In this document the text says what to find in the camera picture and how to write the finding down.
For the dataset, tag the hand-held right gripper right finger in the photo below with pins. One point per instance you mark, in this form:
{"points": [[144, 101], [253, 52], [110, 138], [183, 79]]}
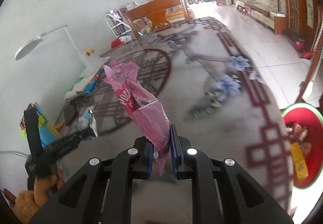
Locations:
{"points": [[173, 153]]}

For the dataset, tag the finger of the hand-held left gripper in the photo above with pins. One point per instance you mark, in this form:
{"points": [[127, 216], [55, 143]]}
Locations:
{"points": [[68, 140], [73, 147]]}

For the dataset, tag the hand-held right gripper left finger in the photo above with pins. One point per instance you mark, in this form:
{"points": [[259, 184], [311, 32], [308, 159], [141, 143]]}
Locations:
{"points": [[150, 161]]}

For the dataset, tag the silver and blue wrapper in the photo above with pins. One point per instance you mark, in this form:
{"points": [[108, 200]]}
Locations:
{"points": [[87, 120]]}

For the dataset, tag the pink snack wrapper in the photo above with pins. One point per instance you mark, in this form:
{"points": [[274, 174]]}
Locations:
{"points": [[149, 123]]}

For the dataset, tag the red basin with green rim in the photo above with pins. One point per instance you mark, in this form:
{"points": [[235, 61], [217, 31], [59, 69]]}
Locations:
{"points": [[315, 123]]}

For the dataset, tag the person's left forearm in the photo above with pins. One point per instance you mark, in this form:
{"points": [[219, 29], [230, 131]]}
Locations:
{"points": [[26, 203]]}

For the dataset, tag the person's left hand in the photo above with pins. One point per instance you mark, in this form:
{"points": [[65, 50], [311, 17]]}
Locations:
{"points": [[48, 183]]}

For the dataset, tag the colourful picture book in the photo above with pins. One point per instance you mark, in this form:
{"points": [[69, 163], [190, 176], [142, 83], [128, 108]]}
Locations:
{"points": [[48, 128]]}

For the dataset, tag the small yellow item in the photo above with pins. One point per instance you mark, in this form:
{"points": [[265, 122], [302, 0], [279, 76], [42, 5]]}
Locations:
{"points": [[60, 126]]}

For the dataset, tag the dark grey pad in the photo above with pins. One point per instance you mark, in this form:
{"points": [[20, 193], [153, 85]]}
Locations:
{"points": [[70, 115]]}

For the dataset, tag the stack of papers and books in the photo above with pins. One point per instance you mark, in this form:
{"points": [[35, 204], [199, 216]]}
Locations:
{"points": [[83, 82]]}

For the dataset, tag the white desk lamp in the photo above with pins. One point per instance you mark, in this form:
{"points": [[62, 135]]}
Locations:
{"points": [[27, 49]]}

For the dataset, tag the yellow tape roll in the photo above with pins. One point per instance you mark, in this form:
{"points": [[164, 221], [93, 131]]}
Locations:
{"points": [[89, 51]]}

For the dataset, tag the red cloth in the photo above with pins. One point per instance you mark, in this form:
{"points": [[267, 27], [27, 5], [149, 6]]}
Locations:
{"points": [[117, 43]]}

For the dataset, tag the yellow snack box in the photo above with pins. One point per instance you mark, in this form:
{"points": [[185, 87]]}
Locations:
{"points": [[299, 161]]}

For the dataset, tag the white bookshelf rack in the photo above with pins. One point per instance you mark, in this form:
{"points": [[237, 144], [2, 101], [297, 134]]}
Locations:
{"points": [[113, 22]]}

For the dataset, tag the wooden chair with plain back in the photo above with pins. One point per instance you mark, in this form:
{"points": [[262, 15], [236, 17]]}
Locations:
{"points": [[156, 5]]}

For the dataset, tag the wooden chair with carved back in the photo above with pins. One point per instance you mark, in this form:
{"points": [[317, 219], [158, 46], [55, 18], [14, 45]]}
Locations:
{"points": [[307, 87]]}

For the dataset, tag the red bucket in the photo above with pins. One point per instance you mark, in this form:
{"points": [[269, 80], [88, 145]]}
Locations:
{"points": [[299, 45]]}

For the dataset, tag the red dustpan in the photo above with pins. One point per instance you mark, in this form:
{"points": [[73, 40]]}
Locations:
{"points": [[307, 55]]}

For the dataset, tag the wooden television cabinet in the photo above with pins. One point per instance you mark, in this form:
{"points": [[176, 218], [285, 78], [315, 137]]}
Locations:
{"points": [[265, 13]]}

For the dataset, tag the white ribbed pole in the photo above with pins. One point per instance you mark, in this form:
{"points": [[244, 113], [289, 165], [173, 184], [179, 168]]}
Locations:
{"points": [[316, 44]]}

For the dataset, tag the small framed picture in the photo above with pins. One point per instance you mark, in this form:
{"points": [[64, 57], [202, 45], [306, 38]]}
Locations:
{"points": [[273, 2]]}

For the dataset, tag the framed bamboo painting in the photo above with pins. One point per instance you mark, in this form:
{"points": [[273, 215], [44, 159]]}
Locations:
{"points": [[309, 10]]}

